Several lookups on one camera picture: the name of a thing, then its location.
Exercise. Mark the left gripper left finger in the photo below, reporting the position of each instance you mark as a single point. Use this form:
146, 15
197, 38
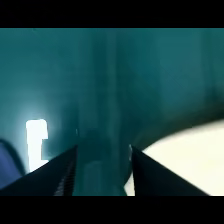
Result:
50, 178

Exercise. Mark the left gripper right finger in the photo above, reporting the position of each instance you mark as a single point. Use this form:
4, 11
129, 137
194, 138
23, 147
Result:
156, 180

